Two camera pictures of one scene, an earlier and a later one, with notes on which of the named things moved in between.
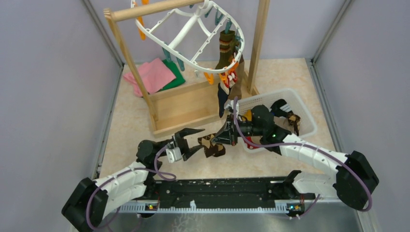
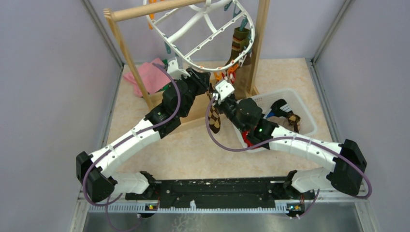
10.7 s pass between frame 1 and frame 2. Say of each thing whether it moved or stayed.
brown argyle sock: moved
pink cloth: stayed
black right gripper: moved
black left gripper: moved
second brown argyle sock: stayed
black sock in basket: stayed
